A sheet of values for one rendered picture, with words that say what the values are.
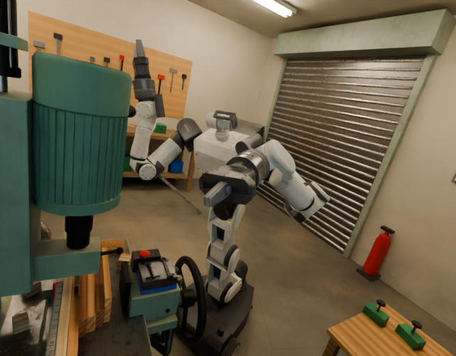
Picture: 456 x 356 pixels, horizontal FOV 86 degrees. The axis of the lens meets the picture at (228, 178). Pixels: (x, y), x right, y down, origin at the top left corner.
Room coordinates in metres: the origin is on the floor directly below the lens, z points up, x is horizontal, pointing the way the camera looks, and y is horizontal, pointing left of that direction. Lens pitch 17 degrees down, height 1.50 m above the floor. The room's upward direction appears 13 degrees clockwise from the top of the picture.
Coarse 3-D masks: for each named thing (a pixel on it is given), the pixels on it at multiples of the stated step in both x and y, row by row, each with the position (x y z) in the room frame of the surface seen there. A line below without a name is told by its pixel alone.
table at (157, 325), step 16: (112, 256) 0.72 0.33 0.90; (112, 272) 0.65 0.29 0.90; (112, 288) 0.58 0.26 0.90; (112, 304) 0.53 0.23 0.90; (112, 320) 0.49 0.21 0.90; (128, 320) 0.50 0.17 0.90; (144, 320) 0.51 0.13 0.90; (160, 320) 0.54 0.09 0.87; (176, 320) 0.56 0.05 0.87; (96, 336) 0.43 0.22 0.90; (112, 336) 0.44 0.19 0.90; (128, 336) 0.45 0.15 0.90; (144, 336) 0.46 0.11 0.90; (80, 352) 0.39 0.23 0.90; (96, 352) 0.40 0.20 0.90; (112, 352) 0.41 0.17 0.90; (128, 352) 0.42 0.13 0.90; (144, 352) 0.42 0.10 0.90
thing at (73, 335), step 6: (72, 282) 0.54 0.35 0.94; (78, 282) 0.54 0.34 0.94; (72, 288) 0.51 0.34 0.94; (78, 288) 0.52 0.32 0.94; (72, 294) 0.50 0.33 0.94; (78, 294) 0.50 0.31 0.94; (72, 300) 0.48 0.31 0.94; (78, 300) 0.48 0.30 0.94; (72, 306) 0.46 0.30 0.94; (78, 306) 0.47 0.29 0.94; (72, 312) 0.45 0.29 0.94; (78, 312) 0.45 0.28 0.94; (72, 318) 0.43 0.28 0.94; (78, 318) 0.44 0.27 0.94; (72, 324) 0.42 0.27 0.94; (78, 324) 0.42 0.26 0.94; (72, 330) 0.41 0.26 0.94; (72, 336) 0.39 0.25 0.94; (72, 342) 0.38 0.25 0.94; (72, 348) 0.37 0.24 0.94; (66, 354) 0.36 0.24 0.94; (72, 354) 0.36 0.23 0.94
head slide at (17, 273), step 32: (0, 96) 0.41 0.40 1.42; (0, 128) 0.40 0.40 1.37; (32, 128) 0.46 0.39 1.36; (0, 160) 0.40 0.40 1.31; (32, 160) 0.46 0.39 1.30; (0, 192) 0.40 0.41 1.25; (32, 192) 0.45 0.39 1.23; (0, 224) 0.40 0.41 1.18; (32, 224) 0.45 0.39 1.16; (0, 256) 0.40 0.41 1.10; (32, 256) 0.44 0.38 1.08; (0, 288) 0.40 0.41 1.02
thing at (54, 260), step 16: (48, 240) 0.52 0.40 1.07; (64, 240) 0.53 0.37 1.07; (96, 240) 0.56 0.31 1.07; (48, 256) 0.47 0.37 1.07; (64, 256) 0.48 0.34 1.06; (80, 256) 0.50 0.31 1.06; (96, 256) 0.52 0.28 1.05; (48, 272) 0.47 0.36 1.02; (64, 272) 0.48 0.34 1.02; (80, 272) 0.50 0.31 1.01; (96, 272) 0.52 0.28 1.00
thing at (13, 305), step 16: (16, 304) 0.55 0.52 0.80; (32, 304) 0.56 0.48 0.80; (48, 304) 0.57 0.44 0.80; (0, 320) 0.49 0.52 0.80; (32, 320) 0.51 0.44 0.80; (0, 336) 0.45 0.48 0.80; (16, 336) 0.46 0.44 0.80; (32, 336) 0.47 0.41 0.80; (0, 352) 0.42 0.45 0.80; (16, 352) 0.42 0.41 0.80; (32, 352) 0.43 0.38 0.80
